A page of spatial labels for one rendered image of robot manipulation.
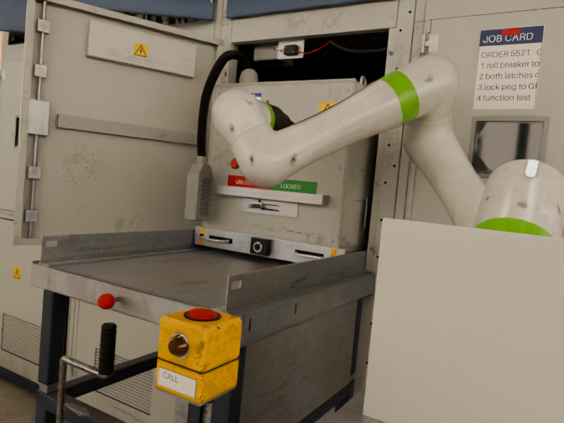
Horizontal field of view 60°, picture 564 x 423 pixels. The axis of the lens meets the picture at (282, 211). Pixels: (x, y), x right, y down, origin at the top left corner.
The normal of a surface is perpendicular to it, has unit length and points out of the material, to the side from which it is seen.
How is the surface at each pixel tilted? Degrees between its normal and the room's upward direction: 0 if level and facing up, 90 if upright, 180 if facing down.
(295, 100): 90
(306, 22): 90
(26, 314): 90
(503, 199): 48
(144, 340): 90
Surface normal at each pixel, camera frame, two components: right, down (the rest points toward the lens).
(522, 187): -0.23, -0.69
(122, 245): 0.85, 0.11
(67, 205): 0.54, 0.09
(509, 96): -0.51, 0.00
